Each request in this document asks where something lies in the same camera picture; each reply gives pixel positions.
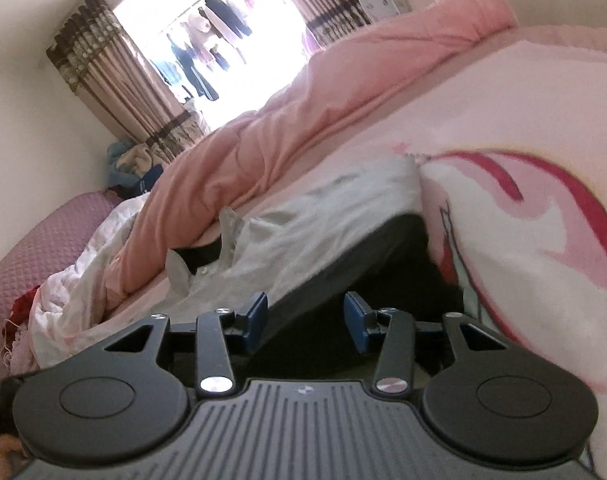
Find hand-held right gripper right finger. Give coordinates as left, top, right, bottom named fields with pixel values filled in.
left=343, top=291, right=508, bottom=397

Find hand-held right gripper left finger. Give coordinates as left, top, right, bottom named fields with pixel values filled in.
left=103, top=292, right=269, bottom=397

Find grey and black polo shirt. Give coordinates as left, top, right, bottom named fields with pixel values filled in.
left=166, top=156, right=467, bottom=382

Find row of hanging clothes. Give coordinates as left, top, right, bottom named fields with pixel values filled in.
left=150, top=0, right=265, bottom=104

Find white quilt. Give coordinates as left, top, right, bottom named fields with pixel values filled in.
left=30, top=195, right=156, bottom=377

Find navy blue bag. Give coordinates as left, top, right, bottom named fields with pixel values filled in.
left=126, top=162, right=165, bottom=199

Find pink quilt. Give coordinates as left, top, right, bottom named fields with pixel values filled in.
left=116, top=0, right=517, bottom=297

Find pink printed blanket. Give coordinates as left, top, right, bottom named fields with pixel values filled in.
left=106, top=27, right=607, bottom=466

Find red cloth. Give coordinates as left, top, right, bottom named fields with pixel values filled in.
left=2, top=285, right=42, bottom=347

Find purple quilted cushion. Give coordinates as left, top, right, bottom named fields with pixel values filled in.
left=0, top=191, right=125, bottom=382

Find brown striped curtain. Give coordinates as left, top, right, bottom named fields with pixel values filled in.
left=46, top=0, right=207, bottom=164
left=260, top=0, right=375, bottom=57

